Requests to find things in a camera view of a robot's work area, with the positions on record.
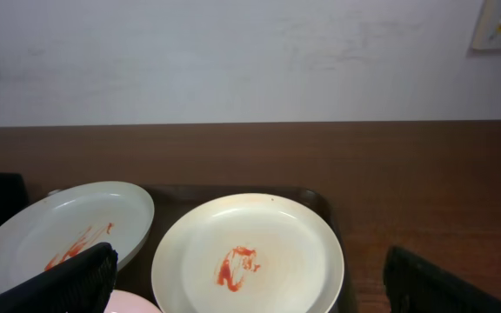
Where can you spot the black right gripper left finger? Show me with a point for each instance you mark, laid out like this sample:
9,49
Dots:
81,284

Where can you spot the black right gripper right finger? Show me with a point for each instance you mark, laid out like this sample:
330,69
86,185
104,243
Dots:
414,285

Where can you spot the pink-white plate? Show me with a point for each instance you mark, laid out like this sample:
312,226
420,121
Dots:
126,302

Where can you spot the grey-white plate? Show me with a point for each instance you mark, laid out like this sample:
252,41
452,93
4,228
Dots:
63,225

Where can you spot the large brown serving tray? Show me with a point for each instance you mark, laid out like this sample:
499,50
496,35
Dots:
172,202

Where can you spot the cream dirty plate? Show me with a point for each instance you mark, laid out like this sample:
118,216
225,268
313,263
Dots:
248,253

